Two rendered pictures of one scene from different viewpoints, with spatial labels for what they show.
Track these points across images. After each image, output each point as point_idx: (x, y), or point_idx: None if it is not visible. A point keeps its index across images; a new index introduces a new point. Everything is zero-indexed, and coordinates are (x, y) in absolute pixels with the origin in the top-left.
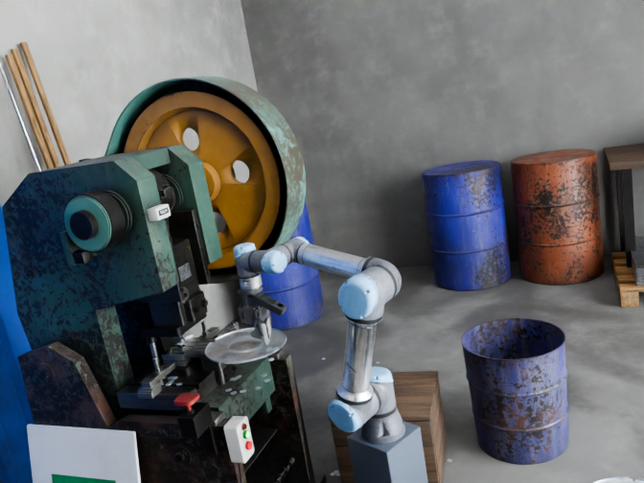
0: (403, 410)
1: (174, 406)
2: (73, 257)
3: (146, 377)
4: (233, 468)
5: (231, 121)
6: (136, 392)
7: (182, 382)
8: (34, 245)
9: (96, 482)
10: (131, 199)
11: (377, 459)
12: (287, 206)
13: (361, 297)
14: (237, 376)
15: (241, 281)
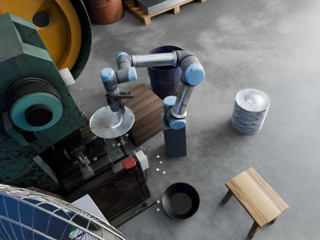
0: (153, 105)
1: (104, 169)
2: (25, 140)
3: (65, 167)
4: (142, 172)
5: None
6: (77, 178)
7: (95, 157)
8: None
9: (72, 227)
10: (50, 77)
11: (179, 130)
12: (91, 35)
13: (201, 74)
14: None
15: (112, 91)
